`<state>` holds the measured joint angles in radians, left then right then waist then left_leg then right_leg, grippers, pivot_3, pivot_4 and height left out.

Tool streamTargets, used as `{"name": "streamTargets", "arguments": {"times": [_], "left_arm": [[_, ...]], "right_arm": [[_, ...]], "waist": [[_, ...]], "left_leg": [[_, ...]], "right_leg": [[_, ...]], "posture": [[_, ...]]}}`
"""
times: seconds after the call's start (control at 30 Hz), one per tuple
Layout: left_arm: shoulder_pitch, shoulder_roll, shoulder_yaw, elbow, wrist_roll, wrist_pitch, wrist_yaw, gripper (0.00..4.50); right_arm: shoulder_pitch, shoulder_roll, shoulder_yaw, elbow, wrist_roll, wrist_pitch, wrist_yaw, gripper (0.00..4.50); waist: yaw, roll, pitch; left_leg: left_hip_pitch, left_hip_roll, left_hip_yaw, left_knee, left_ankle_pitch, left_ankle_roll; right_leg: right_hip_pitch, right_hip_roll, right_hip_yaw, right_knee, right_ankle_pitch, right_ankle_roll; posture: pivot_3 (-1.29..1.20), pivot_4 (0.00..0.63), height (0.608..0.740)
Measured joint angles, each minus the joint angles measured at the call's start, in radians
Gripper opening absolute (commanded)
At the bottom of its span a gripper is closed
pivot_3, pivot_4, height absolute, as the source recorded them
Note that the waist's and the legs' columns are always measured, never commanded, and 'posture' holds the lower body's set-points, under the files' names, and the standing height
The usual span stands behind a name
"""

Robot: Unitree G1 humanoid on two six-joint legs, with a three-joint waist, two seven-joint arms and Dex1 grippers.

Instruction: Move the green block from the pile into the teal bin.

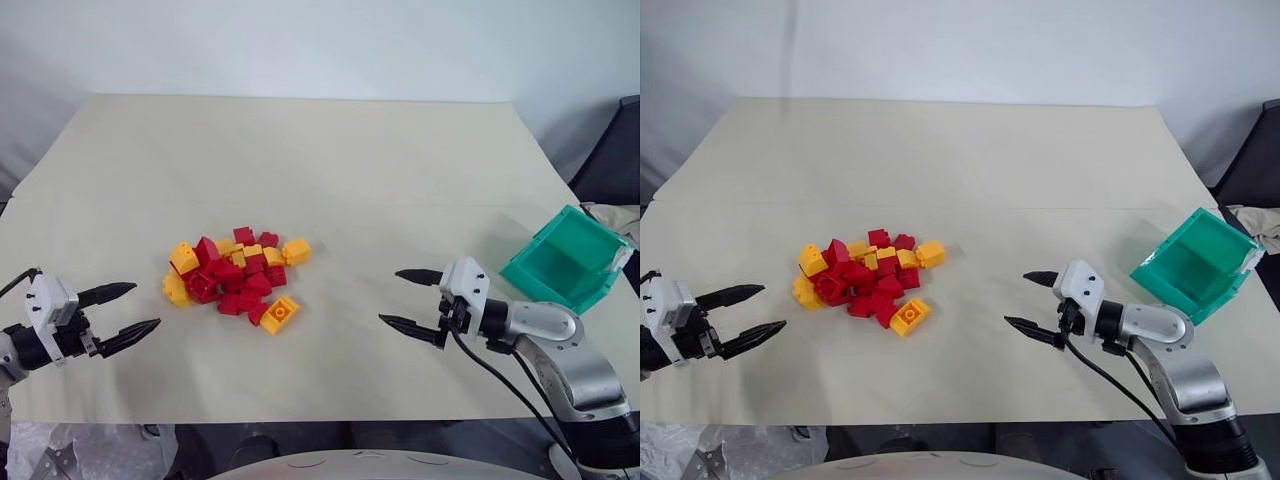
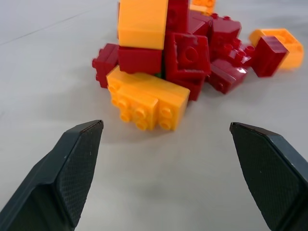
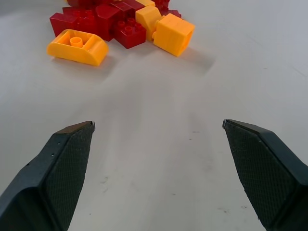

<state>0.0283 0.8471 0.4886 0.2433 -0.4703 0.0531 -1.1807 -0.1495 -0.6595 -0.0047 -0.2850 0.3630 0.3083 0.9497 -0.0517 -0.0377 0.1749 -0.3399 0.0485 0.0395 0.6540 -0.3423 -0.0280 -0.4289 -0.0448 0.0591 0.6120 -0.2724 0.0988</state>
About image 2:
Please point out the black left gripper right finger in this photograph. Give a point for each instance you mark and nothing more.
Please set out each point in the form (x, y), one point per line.
(267, 168)

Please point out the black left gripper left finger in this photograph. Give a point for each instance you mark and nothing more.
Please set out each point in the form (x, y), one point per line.
(60, 173)

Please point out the orange studded building block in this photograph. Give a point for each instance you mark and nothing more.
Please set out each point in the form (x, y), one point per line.
(146, 98)

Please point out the orange hollow building block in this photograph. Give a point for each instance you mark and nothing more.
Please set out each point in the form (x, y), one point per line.
(286, 45)

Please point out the green plastic building brick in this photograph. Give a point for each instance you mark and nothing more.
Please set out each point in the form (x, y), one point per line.
(160, 75)

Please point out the large orange building block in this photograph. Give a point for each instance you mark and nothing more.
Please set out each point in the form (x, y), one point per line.
(142, 21)

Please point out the small orange building block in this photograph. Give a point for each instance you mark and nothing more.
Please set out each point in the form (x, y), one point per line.
(203, 6)

